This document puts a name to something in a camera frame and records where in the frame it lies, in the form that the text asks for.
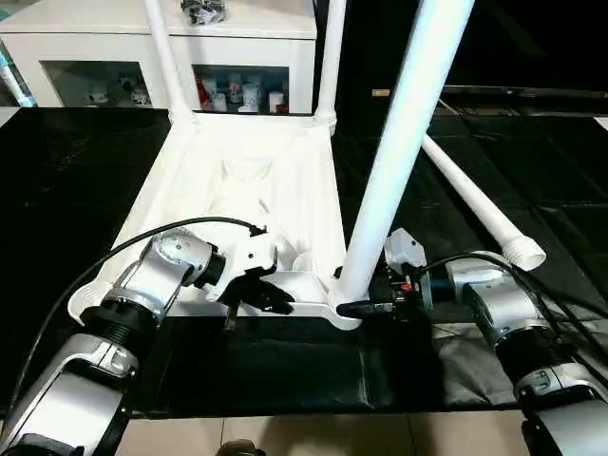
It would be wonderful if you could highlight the white plastic table leg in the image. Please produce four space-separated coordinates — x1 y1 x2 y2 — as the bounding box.
313 0 349 130
333 0 477 308
142 0 197 126
420 133 548 273

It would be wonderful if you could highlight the black flat bar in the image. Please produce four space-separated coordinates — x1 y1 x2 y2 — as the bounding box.
432 86 608 105

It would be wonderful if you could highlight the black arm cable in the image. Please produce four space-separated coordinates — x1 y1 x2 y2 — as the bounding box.
413 251 608 345
0 216 268 411

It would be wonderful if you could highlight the white cabinet with glass doors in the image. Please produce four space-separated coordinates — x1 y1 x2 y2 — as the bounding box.
0 0 318 114

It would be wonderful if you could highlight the white plastic table top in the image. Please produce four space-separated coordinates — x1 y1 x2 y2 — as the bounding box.
66 112 365 332

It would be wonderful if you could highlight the black work mat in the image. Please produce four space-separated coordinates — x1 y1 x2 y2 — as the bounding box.
0 104 608 417

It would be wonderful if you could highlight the teal plastic tube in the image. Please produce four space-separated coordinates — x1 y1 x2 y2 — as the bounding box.
0 40 38 108

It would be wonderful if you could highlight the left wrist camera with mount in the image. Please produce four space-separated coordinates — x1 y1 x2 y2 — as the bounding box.
213 231 279 301

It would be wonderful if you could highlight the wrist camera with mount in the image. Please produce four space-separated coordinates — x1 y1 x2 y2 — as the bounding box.
383 228 429 278
213 231 279 301

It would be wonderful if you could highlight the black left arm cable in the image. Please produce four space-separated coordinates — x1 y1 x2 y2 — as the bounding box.
0 216 268 411

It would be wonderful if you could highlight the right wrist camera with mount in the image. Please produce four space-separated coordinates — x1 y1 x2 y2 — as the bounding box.
383 228 429 278

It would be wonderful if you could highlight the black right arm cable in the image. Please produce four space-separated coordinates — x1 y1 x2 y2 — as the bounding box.
413 251 608 345

